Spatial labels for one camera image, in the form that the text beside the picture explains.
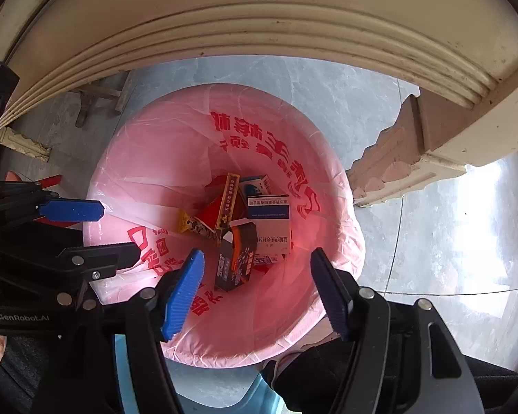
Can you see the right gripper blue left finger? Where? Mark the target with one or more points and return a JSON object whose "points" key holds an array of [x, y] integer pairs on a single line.
{"points": [[180, 298]]}

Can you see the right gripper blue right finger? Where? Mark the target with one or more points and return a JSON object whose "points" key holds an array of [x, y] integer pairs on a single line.
{"points": [[335, 288]]}

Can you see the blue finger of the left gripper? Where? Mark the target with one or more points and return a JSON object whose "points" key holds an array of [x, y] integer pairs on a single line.
{"points": [[71, 210], [104, 261]]}

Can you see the black cardboard box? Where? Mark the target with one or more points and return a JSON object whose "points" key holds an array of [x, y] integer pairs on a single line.
{"points": [[236, 257]]}

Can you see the gold snack wrapper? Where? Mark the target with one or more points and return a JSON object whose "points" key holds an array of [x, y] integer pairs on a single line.
{"points": [[193, 224]]}

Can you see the white blue medicine box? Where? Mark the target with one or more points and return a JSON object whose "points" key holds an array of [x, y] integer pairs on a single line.
{"points": [[271, 217]]}

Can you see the brown patterned box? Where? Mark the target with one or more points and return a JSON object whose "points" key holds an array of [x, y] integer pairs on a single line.
{"points": [[228, 201]]}

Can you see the blue cartoon medicine box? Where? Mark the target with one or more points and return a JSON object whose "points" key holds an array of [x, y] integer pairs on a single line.
{"points": [[254, 185]]}

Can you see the white milk carton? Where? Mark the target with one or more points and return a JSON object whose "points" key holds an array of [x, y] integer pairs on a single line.
{"points": [[263, 262]]}

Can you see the red paper cup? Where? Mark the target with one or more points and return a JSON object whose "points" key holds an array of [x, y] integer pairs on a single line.
{"points": [[209, 213]]}

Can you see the pink lined trash bin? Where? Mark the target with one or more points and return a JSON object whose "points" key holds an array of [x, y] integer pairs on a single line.
{"points": [[160, 161]]}

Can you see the red plastic stool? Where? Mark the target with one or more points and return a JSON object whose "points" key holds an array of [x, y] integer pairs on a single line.
{"points": [[44, 182]]}

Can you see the blue plastic stool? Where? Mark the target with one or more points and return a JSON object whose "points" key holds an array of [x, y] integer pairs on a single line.
{"points": [[237, 390]]}

